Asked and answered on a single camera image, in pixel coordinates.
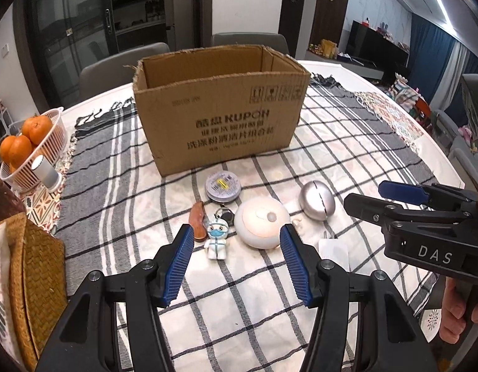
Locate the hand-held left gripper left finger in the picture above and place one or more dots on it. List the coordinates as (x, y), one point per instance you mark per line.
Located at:
(179, 263)

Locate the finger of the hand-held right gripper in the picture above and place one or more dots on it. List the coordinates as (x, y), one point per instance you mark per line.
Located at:
(365, 206)
(401, 192)

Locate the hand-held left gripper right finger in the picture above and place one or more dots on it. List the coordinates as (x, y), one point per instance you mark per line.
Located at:
(295, 263)

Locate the white charger plug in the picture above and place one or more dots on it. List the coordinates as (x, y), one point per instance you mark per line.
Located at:
(334, 252)

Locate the silver egg-shaped case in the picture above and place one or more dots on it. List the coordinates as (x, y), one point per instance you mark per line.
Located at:
(314, 199)

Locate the white round night light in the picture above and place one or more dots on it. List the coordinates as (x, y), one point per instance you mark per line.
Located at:
(258, 223)

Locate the black key fob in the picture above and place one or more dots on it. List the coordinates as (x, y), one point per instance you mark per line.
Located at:
(226, 216)

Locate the round silver tin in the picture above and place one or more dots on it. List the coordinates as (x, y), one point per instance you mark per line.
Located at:
(222, 186)

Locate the brown cardboard box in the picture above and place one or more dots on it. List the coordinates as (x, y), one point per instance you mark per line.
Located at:
(223, 124)

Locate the person's right hand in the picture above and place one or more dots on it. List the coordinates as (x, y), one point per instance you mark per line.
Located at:
(452, 312)

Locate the grey white plaid tablecloth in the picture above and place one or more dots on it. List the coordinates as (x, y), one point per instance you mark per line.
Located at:
(126, 201)

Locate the white television cabinet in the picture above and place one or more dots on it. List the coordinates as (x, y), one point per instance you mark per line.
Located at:
(369, 68)

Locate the blue curtain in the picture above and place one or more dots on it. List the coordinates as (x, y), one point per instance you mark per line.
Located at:
(436, 58)

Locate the woven straw box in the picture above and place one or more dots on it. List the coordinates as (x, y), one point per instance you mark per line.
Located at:
(37, 279)

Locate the black television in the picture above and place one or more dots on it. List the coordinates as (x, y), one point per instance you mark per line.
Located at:
(372, 44)

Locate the yellow paper bag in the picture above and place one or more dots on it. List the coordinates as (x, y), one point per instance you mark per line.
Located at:
(329, 48)

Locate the white cylinder with silver top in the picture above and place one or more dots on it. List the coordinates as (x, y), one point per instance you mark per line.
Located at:
(45, 172)

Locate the white plastic fruit basket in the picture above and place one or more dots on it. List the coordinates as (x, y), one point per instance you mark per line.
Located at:
(49, 147)

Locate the white printed bag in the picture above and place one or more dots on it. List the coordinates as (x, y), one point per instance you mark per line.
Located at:
(0, 263)

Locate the dark room door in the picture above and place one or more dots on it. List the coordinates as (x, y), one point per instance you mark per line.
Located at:
(297, 27)

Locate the orange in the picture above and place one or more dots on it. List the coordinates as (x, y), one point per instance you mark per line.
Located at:
(36, 128)
(12, 167)
(15, 150)

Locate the ceiling light strip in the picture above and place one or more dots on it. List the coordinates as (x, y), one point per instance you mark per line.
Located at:
(440, 0)

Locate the grey dining chair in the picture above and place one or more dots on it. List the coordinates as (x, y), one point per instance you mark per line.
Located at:
(246, 42)
(119, 69)

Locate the dark sliding glass door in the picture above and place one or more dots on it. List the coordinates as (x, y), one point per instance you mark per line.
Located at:
(88, 19)

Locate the white light switch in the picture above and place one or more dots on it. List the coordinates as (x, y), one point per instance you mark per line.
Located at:
(3, 49)

